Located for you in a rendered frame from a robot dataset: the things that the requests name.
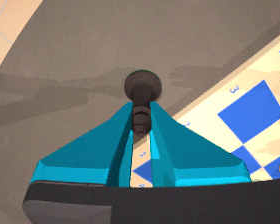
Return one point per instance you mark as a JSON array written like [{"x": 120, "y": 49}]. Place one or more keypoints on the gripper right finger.
[{"x": 187, "y": 158}]

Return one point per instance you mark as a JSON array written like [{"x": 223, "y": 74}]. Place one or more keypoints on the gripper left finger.
[{"x": 98, "y": 156}]

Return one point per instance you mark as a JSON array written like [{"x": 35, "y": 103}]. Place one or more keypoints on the blue and cream chessboard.
[{"x": 241, "y": 114}]

